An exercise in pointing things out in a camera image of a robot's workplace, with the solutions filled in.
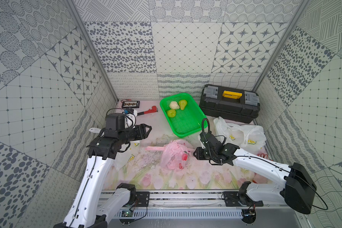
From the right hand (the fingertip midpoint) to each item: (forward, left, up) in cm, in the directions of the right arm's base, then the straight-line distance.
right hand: (195, 155), depth 81 cm
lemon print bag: (+15, -37, -2) cm, 40 cm away
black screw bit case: (+46, +51, -6) cm, 69 cm away
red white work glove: (+4, -44, -8) cm, 45 cm away
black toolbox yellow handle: (+34, -28, +7) cm, 45 cm away
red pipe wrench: (+41, +31, -7) cm, 52 cm away
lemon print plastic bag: (-4, +42, +2) cm, 42 cm away
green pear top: (+44, +7, -2) cm, 45 cm away
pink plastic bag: (-3, +12, +6) cm, 13 cm away
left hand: (+4, +23, +22) cm, 32 cm away
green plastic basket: (+37, +7, -8) cm, 38 cm away
